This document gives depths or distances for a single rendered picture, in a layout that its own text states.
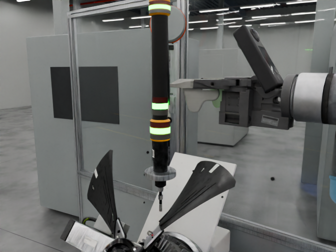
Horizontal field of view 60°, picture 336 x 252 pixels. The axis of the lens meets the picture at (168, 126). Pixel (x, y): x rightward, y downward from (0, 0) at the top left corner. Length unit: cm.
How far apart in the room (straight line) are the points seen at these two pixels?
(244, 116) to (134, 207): 141
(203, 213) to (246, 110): 59
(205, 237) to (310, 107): 64
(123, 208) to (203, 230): 97
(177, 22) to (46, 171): 281
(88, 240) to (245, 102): 78
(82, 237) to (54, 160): 253
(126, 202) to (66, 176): 174
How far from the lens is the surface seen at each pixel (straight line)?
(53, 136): 352
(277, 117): 49
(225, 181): 74
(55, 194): 375
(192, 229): 102
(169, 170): 65
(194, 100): 52
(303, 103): 46
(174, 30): 131
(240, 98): 49
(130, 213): 187
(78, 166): 213
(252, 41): 50
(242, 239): 149
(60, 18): 687
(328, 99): 46
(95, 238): 107
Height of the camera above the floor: 168
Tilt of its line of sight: 11 degrees down
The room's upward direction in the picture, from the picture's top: straight up
